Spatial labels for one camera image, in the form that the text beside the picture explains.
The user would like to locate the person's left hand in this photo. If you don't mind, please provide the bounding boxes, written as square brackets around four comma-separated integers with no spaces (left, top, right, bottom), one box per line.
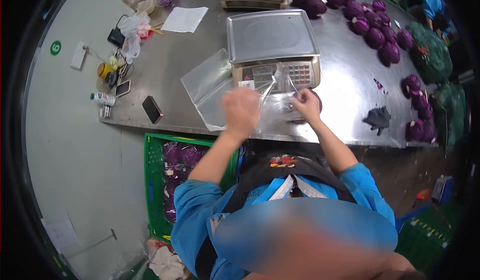
[222,87,262,138]

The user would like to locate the person's right hand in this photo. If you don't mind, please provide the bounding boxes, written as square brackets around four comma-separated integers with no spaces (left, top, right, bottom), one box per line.
[292,88,323,126]

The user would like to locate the person's right fingers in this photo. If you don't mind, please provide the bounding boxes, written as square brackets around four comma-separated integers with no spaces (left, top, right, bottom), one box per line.
[292,88,312,112]

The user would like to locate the person's left fingers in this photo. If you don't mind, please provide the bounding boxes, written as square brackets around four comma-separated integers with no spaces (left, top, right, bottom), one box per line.
[223,87,261,104]

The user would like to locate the clear plastic bag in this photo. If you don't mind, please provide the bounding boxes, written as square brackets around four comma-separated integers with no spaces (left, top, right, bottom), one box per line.
[257,70,312,125]

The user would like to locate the stack of clear plastic bags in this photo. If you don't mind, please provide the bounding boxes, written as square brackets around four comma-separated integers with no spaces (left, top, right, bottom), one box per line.
[181,48,235,132]

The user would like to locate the grey glove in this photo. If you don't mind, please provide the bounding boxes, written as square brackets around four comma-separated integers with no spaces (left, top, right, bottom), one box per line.
[362,106,392,136]

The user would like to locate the black phone with red case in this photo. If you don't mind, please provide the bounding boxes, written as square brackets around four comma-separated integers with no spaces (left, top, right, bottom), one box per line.
[142,95,164,125]

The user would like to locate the white paper sheet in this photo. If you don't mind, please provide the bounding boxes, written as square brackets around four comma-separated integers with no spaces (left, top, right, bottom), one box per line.
[161,6,209,33]

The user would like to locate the heap of bagged purple cabbages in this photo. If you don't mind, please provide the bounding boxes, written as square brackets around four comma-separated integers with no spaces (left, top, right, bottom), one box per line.
[162,141,211,224]

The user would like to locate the pile of purple cabbages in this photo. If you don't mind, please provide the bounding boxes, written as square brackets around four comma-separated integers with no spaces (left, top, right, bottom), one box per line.
[290,0,414,67]

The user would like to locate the phone with pale case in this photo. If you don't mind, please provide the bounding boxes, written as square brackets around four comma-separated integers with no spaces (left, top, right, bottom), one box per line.
[115,79,132,97]

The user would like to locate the green plastic crate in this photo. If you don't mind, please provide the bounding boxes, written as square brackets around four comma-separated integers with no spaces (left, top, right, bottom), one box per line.
[144,133,241,243]

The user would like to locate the row of purple cabbages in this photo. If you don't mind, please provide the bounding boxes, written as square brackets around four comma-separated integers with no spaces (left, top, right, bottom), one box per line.
[401,74,437,144]

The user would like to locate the crumpled white plastic bags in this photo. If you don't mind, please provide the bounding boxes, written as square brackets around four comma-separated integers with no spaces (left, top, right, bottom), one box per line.
[118,12,152,64]

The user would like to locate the person's body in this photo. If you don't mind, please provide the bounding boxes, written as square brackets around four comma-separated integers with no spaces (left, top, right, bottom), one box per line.
[170,145,417,280]

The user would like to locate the black charger box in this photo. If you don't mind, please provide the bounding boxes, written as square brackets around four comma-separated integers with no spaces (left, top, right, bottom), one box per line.
[107,28,126,48]

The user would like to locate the white plastic bottle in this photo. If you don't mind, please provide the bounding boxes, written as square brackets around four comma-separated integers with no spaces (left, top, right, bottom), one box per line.
[90,93,117,107]

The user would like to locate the green net sack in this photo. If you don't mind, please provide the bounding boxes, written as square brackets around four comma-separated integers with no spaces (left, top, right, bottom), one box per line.
[408,21,454,85]
[431,83,467,149]

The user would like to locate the white rectangular tag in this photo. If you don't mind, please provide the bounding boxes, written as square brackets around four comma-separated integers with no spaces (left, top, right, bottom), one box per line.
[70,41,89,70]

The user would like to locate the blue box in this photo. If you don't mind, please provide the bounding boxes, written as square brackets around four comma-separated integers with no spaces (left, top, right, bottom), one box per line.
[431,175,455,205]

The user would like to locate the crumpled beige cloth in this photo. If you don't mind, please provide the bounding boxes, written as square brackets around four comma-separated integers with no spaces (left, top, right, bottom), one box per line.
[147,239,188,280]

